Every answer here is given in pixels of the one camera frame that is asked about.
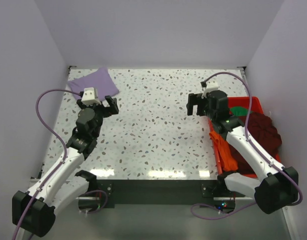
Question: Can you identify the orange t shirt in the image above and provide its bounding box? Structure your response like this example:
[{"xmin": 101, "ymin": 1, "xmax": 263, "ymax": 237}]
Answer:
[{"xmin": 209, "ymin": 130, "xmax": 238, "ymax": 172}]

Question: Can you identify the red plastic bin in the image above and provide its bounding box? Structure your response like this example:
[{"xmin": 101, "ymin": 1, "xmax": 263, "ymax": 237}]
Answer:
[{"xmin": 208, "ymin": 97, "xmax": 281, "ymax": 178}]

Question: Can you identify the green t shirt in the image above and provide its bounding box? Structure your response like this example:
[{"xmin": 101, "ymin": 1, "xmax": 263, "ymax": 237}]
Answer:
[{"xmin": 230, "ymin": 106, "xmax": 249, "ymax": 117}]

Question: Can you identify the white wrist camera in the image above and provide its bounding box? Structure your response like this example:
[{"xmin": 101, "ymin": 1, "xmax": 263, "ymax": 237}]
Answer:
[
  {"xmin": 200, "ymin": 81, "xmax": 219, "ymax": 99},
  {"xmin": 81, "ymin": 87, "xmax": 102, "ymax": 106}
]

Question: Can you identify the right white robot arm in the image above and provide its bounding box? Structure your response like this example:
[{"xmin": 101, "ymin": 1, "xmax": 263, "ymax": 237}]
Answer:
[{"xmin": 186, "ymin": 90, "xmax": 303, "ymax": 214}]

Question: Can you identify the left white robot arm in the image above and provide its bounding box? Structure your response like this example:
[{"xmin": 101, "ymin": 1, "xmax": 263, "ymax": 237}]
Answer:
[{"xmin": 12, "ymin": 96, "xmax": 119, "ymax": 239}]

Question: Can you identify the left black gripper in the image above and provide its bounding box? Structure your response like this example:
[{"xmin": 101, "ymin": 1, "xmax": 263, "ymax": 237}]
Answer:
[{"xmin": 77, "ymin": 95, "xmax": 118, "ymax": 139}]

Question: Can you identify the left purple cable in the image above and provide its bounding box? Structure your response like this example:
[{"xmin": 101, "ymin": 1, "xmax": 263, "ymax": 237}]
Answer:
[{"xmin": 10, "ymin": 88, "xmax": 109, "ymax": 240}]

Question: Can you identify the folded lilac t shirt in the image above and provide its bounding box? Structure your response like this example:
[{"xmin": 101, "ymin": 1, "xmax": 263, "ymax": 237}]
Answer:
[{"xmin": 68, "ymin": 67, "xmax": 120, "ymax": 101}]

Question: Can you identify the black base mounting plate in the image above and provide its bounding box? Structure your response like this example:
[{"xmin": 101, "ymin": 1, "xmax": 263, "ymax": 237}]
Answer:
[{"xmin": 77, "ymin": 178, "xmax": 237, "ymax": 210}]

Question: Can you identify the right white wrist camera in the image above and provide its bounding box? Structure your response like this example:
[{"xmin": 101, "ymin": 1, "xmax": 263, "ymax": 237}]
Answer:
[{"xmin": 200, "ymin": 81, "xmax": 219, "ymax": 99}]

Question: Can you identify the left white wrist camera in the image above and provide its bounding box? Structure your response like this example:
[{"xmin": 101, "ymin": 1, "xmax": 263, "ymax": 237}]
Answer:
[{"xmin": 81, "ymin": 87, "xmax": 102, "ymax": 106}]

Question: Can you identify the maroon t shirt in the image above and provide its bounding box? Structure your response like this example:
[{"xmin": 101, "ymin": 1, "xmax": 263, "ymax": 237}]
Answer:
[{"xmin": 222, "ymin": 112, "xmax": 282, "ymax": 175}]

